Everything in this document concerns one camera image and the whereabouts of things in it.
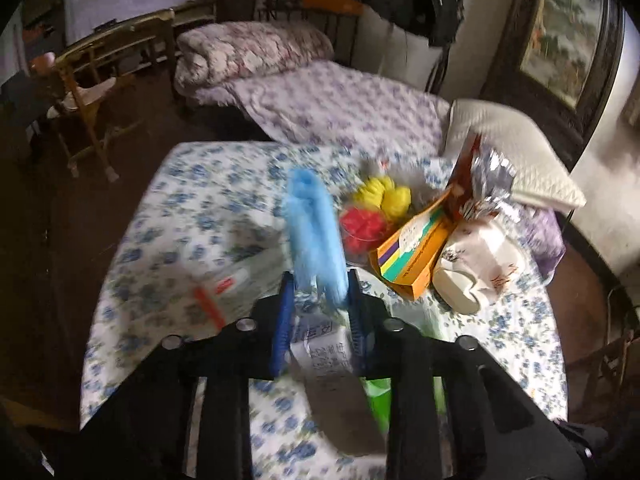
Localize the folded floral quilt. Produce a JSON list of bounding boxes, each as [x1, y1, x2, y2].
[[173, 22, 335, 106]]

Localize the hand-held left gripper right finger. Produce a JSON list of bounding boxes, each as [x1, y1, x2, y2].
[[346, 269, 586, 480]]

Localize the blue soft cloth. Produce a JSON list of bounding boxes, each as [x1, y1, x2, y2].
[[281, 167, 349, 307]]

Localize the blue floral tablecloth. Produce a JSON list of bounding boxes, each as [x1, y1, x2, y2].
[[80, 141, 569, 480]]

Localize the clear plastic bag red strip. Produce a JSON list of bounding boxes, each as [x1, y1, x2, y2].
[[192, 254, 292, 332]]

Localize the white printed cup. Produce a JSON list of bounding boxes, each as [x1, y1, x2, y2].
[[432, 220, 526, 316]]

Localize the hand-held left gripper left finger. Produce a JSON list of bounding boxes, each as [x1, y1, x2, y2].
[[82, 271, 297, 480]]

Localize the metal bed headboard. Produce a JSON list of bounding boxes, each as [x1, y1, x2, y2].
[[257, 0, 367, 67]]

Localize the green plastic bag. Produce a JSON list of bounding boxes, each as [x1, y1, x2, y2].
[[362, 377, 394, 434]]

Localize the white hanging cloth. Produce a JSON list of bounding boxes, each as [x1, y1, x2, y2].
[[357, 5, 444, 94]]

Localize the dark framed painting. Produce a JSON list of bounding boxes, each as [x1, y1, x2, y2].
[[481, 0, 627, 157]]

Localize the purple floral bed sheet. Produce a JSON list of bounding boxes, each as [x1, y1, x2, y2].
[[225, 59, 451, 157]]

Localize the wooden chair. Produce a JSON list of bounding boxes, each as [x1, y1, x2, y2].
[[47, 9, 177, 184]]

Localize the orange cardboard box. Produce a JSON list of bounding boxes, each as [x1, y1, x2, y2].
[[369, 187, 457, 302]]

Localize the red rope bundle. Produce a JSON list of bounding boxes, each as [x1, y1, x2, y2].
[[340, 205, 394, 257]]

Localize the brown silver snack bag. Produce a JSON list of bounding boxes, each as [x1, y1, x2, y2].
[[447, 132, 519, 224]]

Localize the cream quilted pillow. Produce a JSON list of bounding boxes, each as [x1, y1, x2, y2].
[[442, 99, 587, 211]]

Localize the purple floral blanket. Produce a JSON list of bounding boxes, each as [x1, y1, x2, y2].
[[520, 207, 566, 282]]

